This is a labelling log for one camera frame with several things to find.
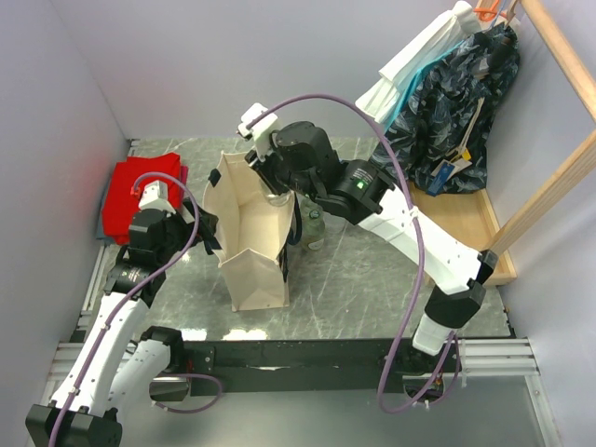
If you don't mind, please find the beige canvas tote bag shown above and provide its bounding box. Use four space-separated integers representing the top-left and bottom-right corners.
202 153 297 312

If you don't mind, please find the green cap bottle front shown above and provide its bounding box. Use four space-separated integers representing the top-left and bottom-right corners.
261 183 292 208

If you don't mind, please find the green cap glass bottle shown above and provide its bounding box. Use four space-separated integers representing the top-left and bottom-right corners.
301 210 325 251

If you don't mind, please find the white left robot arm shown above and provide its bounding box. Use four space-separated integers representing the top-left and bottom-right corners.
25 198 219 446

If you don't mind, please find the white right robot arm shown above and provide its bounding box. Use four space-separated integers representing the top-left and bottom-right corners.
238 121 496 371

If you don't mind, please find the red folded cloth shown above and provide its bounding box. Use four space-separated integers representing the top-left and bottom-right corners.
101 153 184 245

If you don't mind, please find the white pleated garment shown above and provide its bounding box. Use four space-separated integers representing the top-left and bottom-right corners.
356 1 481 124

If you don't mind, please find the blue hang tag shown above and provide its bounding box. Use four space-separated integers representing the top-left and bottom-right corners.
427 160 455 196

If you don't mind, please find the dark patterned shirt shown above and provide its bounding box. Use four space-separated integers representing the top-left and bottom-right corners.
370 23 521 195

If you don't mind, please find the black base beam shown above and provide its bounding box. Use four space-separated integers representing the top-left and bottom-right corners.
176 337 462 398

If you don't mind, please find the teal garment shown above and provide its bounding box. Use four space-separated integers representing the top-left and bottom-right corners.
384 41 463 132

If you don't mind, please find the wooden tray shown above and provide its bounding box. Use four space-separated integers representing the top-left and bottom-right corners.
407 179 518 288

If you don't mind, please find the orange clothes hanger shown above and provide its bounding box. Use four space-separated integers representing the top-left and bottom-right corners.
474 0 501 23

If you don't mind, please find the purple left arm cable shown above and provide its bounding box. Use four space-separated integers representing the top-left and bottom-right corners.
46 171 224 447

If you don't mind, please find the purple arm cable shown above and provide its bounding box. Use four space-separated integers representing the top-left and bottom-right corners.
249 94 462 414
46 171 224 447

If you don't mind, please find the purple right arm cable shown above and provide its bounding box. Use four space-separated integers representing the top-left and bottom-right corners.
249 94 462 414

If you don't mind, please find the wooden rack frame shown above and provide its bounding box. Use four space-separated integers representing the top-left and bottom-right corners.
489 1 595 253

